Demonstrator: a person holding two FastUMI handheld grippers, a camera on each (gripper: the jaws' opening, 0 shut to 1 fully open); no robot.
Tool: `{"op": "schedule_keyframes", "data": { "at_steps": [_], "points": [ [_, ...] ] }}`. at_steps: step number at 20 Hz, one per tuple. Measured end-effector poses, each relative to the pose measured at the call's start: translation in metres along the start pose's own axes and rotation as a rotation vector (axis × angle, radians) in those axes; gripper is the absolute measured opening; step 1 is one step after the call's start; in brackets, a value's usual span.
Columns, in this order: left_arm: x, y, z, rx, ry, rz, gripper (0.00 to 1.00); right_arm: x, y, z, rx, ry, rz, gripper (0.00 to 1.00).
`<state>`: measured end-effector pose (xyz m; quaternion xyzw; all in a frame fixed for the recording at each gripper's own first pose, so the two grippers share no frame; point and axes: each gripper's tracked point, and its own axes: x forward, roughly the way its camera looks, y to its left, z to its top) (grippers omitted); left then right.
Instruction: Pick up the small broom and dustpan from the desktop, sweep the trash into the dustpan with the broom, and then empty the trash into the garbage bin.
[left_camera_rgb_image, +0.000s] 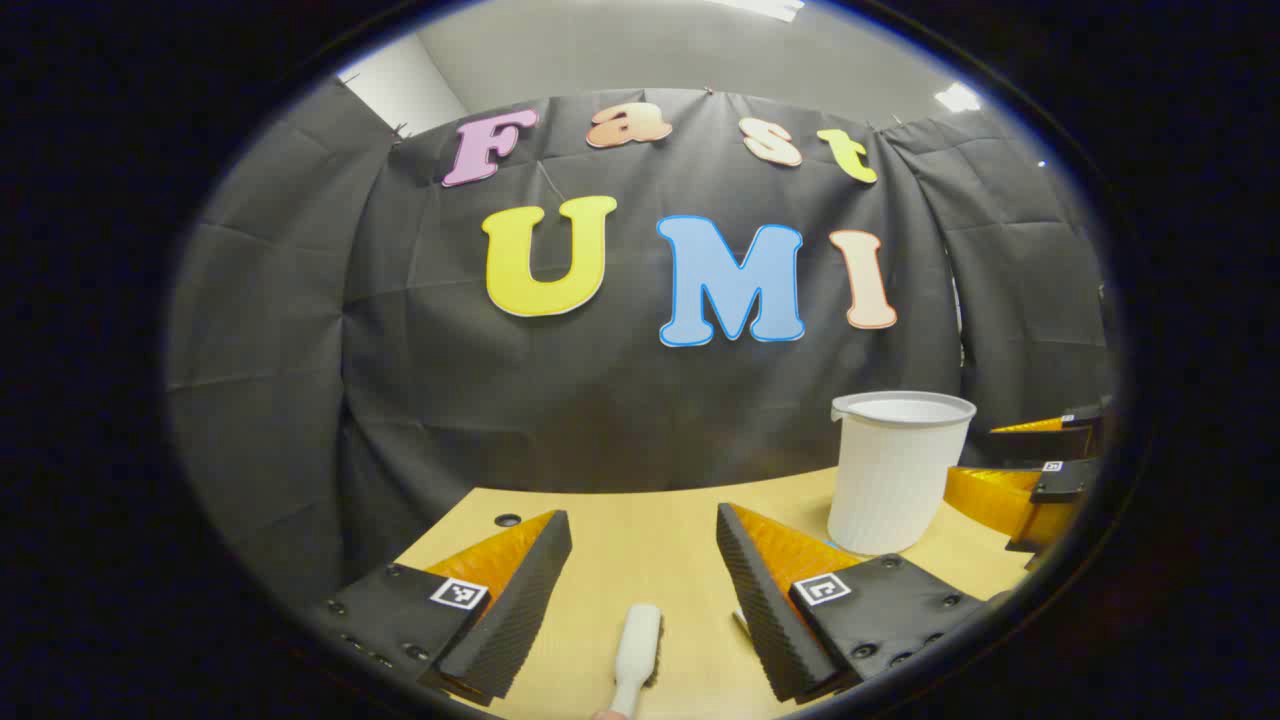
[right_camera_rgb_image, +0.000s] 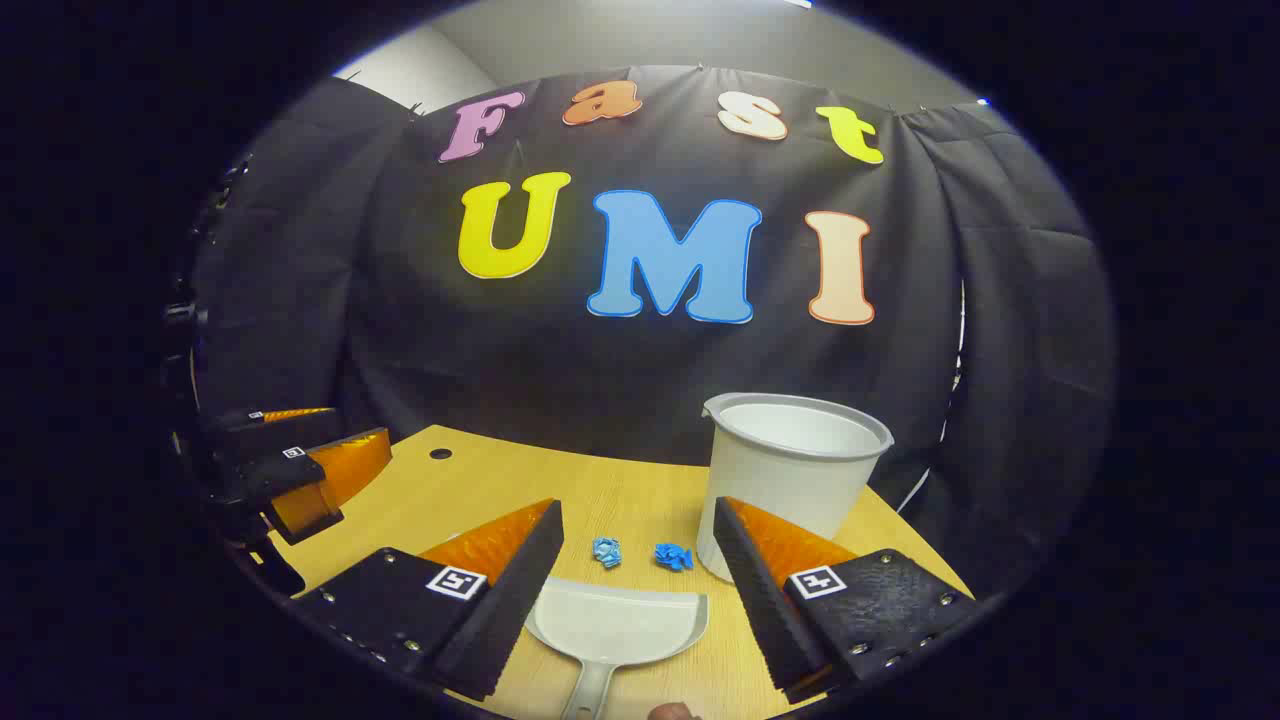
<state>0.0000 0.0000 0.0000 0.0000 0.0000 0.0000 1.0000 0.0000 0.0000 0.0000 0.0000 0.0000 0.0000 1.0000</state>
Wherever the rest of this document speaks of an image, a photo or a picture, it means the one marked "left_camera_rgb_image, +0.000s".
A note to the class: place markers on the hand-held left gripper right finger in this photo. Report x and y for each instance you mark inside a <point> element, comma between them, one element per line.
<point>760,600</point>

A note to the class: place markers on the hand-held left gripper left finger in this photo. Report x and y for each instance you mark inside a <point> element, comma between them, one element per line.
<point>520,600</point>

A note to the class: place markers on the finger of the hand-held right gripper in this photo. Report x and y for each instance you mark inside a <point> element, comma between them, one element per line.
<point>1050,440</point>
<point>1010,500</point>

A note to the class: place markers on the white garbage bin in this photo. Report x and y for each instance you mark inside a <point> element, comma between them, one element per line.
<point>890,480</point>

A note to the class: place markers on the small white broom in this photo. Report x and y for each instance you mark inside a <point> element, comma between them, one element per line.
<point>637,650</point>

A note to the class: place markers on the wooden desktop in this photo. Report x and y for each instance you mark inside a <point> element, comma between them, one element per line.
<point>650,550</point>

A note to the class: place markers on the ceiling light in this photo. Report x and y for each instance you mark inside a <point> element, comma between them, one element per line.
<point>958,97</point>

